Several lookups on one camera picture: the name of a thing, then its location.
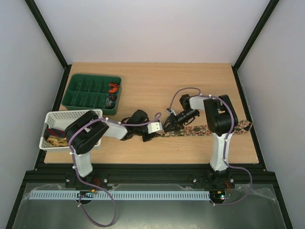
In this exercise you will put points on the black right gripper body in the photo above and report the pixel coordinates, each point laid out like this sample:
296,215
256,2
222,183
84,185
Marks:
174,119

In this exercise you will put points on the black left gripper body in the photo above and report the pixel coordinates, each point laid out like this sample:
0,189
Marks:
146,138

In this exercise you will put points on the paisley patterned necktie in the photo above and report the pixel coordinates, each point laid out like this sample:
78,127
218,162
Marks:
242,127

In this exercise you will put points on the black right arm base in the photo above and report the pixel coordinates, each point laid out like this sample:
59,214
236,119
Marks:
210,179

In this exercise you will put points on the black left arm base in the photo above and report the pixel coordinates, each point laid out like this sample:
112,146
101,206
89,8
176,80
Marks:
94,178

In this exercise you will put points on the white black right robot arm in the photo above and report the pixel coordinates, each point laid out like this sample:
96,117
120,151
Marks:
221,120

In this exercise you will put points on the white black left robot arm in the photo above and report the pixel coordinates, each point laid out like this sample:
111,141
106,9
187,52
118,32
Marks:
84,133

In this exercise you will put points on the dark blue rolled tie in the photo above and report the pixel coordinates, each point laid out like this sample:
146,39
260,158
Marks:
111,101

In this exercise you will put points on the orange rolled tie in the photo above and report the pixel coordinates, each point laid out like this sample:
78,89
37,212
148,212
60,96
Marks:
113,88

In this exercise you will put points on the green compartment organizer tray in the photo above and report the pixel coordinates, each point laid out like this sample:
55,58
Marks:
89,91

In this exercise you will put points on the white perforated plastic basket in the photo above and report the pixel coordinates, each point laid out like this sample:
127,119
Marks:
58,120

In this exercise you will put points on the tan patterned tie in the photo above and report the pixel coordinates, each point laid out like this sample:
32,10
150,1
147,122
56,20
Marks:
56,141

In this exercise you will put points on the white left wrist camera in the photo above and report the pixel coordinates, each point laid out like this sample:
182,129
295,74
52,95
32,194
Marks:
154,127

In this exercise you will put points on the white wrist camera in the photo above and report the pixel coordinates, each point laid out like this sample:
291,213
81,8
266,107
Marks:
154,127
170,112

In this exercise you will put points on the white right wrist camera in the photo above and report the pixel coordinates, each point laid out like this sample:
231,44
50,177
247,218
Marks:
170,112

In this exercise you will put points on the light blue slotted cable duct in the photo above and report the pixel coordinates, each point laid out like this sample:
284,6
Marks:
119,195

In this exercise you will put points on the black aluminium frame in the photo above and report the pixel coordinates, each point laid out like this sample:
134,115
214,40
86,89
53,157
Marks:
151,173

